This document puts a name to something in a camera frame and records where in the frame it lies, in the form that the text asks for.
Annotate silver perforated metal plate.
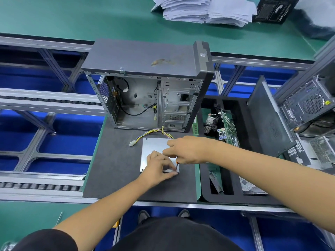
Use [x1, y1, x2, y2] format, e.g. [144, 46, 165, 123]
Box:
[283, 134, 335, 170]

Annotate person's black trousers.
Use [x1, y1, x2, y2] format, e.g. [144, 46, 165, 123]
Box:
[111, 216, 244, 251]

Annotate green motherboard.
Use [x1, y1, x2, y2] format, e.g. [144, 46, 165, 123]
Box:
[193, 108, 240, 181]

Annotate power supply circuit board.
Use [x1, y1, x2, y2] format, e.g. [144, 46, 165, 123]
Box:
[128, 127, 174, 148]

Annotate aluminium conveyor frame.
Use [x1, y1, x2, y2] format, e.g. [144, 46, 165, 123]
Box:
[0, 34, 335, 212]

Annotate black foam tray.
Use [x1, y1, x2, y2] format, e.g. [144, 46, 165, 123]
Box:
[198, 98, 294, 205]

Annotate person's right hand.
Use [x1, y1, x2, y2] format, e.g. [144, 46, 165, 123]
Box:
[162, 135, 216, 166]

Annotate person's left hand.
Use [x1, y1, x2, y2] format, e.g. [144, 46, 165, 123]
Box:
[137, 150, 180, 190]

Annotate person's left forearm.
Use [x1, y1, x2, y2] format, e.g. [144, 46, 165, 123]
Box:
[52, 180, 150, 251]

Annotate dark grey case side panel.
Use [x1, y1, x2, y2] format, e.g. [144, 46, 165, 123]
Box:
[247, 76, 296, 159]

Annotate stack of white papers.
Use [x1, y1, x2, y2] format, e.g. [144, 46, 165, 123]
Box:
[151, 0, 258, 28]

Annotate person's right forearm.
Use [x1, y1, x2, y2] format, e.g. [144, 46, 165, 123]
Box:
[207, 141, 335, 220]

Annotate black cardboard box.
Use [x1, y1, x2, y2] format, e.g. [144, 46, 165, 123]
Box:
[254, 0, 302, 25]

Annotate person's black shirt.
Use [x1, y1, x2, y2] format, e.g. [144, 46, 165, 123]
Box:
[12, 228, 79, 251]

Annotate clear plastic bag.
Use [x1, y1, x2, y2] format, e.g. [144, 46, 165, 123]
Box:
[290, 0, 335, 41]

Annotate silver hard drive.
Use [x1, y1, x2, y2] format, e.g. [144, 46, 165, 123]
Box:
[240, 176, 268, 196]

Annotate grey computer tower case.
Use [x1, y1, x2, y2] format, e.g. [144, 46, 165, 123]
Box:
[280, 75, 335, 135]
[81, 38, 215, 133]

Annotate processor cooler with fan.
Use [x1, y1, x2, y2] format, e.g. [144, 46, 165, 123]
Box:
[204, 113, 221, 135]

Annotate person's left shoe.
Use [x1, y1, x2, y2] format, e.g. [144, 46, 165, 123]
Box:
[136, 209, 151, 224]

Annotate silver optical drive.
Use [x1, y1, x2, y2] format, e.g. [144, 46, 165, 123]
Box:
[139, 136, 181, 173]

